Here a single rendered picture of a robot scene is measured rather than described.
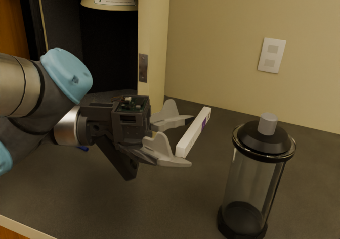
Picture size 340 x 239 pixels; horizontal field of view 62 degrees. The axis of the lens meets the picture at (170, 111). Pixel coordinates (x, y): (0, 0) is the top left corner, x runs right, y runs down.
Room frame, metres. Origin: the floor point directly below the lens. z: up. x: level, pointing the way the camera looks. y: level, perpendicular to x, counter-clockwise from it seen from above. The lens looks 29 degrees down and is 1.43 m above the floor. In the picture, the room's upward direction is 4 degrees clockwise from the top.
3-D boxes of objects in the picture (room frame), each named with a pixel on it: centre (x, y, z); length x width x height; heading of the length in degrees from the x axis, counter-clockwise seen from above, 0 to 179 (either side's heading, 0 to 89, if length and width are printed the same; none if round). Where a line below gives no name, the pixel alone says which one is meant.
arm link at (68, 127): (0.45, 0.17, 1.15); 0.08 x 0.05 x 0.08; 176
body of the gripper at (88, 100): (0.44, 0.09, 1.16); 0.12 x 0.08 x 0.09; 86
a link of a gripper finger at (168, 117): (0.49, 0.00, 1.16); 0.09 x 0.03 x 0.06; 122
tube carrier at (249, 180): (0.42, -0.17, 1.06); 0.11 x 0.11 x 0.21
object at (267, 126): (0.42, -0.17, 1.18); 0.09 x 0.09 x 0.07
